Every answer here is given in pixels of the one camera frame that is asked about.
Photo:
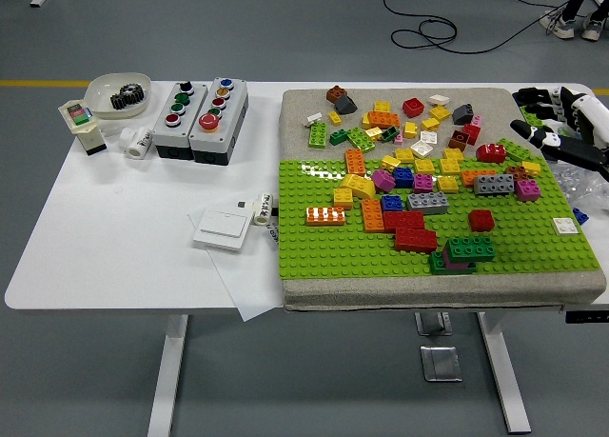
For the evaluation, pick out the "red long brick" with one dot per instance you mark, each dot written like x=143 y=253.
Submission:
x=415 y=240
x=403 y=221

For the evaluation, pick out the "white table leg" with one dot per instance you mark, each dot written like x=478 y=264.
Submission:
x=171 y=361
x=502 y=361

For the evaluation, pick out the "person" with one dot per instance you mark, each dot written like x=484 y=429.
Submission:
x=563 y=27

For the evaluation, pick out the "white bowl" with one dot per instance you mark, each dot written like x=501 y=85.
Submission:
x=102 y=94

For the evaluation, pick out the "brown square brick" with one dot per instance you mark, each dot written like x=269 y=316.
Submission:
x=517 y=172
x=335 y=93

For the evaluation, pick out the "grey metal table bracket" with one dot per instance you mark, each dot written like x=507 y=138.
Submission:
x=430 y=323

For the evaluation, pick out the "white small plastic piece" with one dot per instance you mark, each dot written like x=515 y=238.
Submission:
x=313 y=119

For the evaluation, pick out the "grey four-button control box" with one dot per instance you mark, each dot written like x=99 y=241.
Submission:
x=164 y=137

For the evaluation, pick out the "red rounded brick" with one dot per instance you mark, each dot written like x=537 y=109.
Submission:
x=491 y=153

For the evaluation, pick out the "clear plastic cap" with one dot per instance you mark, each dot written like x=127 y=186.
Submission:
x=110 y=130

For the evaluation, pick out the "white wall switch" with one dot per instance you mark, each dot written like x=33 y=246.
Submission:
x=221 y=227

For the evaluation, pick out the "white flat square brick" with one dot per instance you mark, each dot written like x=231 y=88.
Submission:
x=566 y=226

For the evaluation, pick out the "dark grey slope brick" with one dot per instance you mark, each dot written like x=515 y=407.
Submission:
x=462 y=114
x=345 y=105

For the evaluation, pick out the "small grey cube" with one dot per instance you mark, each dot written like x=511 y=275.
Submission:
x=242 y=204

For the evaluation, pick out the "white upturned square brick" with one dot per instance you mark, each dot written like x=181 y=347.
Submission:
x=421 y=148

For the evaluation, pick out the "dark green upturned brick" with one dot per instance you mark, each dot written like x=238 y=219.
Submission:
x=390 y=134

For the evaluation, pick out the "white pipe tee fitting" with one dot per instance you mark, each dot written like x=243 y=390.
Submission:
x=138 y=144

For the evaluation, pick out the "yellow small brick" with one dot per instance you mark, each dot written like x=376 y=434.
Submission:
x=365 y=121
x=334 y=118
x=410 y=130
x=533 y=168

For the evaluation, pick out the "lime green long brick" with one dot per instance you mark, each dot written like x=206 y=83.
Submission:
x=532 y=117
x=318 y=135
x=360 y=139
x=516 y=149

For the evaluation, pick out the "brown upturned brick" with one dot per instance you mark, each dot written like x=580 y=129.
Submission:
x=459 y=140

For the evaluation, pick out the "white labelled pipe fitting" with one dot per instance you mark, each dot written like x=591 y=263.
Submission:
x=261 y=208

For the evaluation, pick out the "yellow arch brick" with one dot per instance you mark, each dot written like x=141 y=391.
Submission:
x=359 y=185

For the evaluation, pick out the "grey emergency-stop control box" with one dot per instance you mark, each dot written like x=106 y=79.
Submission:
x=228 y=137

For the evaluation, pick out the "white printed label strip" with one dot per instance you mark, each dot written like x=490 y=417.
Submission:
x=272 y=232

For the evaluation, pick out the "white small brick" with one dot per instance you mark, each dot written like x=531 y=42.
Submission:
x=438 y=99

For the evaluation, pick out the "magenta rounded brick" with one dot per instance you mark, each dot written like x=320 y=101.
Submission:
x=383 y=180

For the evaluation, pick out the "orange long brick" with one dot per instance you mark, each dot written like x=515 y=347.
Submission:
x=372 y=215
x=467 y=176
x=383 y=119
x=355 y=162
x=325 y=216

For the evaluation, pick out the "white red-green pushbutton switch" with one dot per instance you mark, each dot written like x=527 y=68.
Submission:
x=90 y=137

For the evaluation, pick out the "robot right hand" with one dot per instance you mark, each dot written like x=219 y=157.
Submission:
x=590 y=118

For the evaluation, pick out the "green studded baseplate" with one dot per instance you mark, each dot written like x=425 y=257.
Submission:
x=309 y=256

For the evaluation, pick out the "dark green long brick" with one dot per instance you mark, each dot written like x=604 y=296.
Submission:
x=471 y=249
x=435 y=264

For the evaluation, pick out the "black metal gear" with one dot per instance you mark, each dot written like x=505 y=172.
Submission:
x=127 y=96

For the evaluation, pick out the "black table control panel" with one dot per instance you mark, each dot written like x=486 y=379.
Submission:
x=587 y=316

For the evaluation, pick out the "red square brick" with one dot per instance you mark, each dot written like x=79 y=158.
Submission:
x=472 y=133
x=481 y=220
x=413 y=107

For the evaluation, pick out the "grey long brick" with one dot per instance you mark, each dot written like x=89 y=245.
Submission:
x=495 y=184
x=427 y=203

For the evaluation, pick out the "pink tiny brick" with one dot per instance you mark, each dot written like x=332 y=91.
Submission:
x=476 y=121
x=398 y=138

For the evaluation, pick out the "blue square brick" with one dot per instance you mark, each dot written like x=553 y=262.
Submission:
x=391 y=203
x=403 y=176

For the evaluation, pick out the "metal floor socket box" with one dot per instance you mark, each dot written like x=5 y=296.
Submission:
x=440 y=363

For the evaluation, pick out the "yellow square brick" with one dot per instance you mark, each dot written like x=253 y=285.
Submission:
x=389 y=163
x=404 y=155
x=449 y=166
x=424 y=166
x=430 y=124
x=342 y=198
x=381 y=106
x=440 y=112
x=373 y=133
x=447 y=184
x=453 y=153

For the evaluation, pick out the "clear crumpled plastic bag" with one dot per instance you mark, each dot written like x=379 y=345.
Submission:
x=578 y=189

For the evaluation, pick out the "blue small brick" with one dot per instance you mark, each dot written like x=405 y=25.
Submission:
x=580 y=216

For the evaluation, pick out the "magenta square brick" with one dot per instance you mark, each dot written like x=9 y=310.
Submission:
x=527 y=190

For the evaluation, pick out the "pink square brick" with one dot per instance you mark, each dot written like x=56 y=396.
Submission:
x=454 y=264
x=423 y=183

